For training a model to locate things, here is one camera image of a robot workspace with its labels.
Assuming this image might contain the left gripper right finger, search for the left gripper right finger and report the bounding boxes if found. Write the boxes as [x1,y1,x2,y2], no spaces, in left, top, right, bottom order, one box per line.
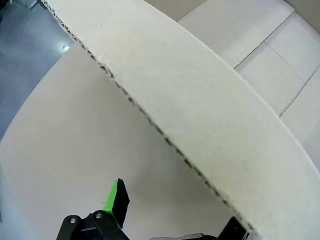
[217,216,251,240]

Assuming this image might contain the cardboard box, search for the cardboard box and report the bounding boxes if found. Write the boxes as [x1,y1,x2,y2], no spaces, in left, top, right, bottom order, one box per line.
[0,0,320,240]

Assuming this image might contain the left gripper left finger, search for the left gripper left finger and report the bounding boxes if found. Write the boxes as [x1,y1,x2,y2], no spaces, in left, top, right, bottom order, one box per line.
[56,178,131,240]

